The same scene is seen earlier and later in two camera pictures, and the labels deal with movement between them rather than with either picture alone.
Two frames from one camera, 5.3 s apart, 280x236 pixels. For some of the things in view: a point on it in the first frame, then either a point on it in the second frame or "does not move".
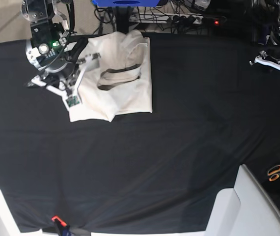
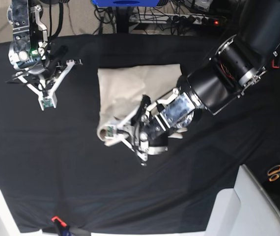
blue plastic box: x=126 y=3 does not move
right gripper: x=276 y=54 -> x=151 y=134
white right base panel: x=247 y=209 does not move
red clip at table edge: x=63 y=223 does not move
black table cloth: x=212 y=111 does not move
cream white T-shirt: x=122 y=83 -> x=177 y=133
